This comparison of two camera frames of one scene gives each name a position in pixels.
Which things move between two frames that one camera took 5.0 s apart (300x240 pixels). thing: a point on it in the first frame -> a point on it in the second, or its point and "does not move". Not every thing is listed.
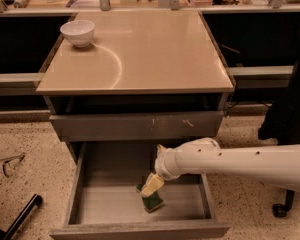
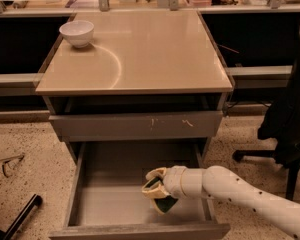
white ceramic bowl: (79, 32) does not move
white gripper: (162, 165) -> (173, 182)
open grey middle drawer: (105, 205) does not move
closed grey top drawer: (90, 126) does not move
